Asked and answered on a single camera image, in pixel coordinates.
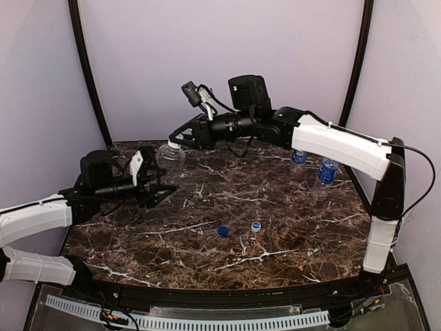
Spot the white slotted cable duct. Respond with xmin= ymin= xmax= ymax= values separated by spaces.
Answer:
xmin=45 ymin=294 xmax=330 ymax=330

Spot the clear bottle white cap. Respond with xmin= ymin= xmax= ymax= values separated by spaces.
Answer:
xmin=156 ymin=141 xmax=185 ymax=185

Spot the black corner post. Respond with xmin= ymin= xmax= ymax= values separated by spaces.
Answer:
xmin=338 ymin=0 xmax=374 ymax=127
xmin=68 ymin=0 xmax=113 ymax=148

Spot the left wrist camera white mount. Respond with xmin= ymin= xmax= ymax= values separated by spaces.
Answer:
xmin=130 ymin=150 xmax=143 ymax=187

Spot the blue Pepsi bottle cap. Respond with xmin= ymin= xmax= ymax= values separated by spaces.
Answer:
xmin=218 ymin=225 xmax=228 ymax=237

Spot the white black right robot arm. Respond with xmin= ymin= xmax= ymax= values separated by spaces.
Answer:
xmin=169 ymin=74 xmax=406 ymax=274

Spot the blue label Pocari Sweat bottle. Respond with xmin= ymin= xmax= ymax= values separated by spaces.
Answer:
xmin=311 ymin=157 xmax=339 ymax=201

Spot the black curved front rail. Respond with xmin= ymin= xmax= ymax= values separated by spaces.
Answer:
xmin=64 ymin=255 xmax=396 ymax=312

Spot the blue white bottle cap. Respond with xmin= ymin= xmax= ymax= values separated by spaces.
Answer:
xmin=251 ymin=221 xmax=262 ymax=232

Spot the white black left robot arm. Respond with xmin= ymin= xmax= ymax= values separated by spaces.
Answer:
xmin=1 ymin=146 xmax=176 ymax=286

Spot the black right corner post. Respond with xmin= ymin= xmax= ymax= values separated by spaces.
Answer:
xmin=338 ymin=0 xmax=374 ymax=127

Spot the Pepsi bottle with blue cap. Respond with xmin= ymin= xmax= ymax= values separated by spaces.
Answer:
xmin=290 ymin=150 xmax=307 ymax=174

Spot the black left corner post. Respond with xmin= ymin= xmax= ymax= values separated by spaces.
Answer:
xmin=68 ymin=0 xmax=113 ymax=148

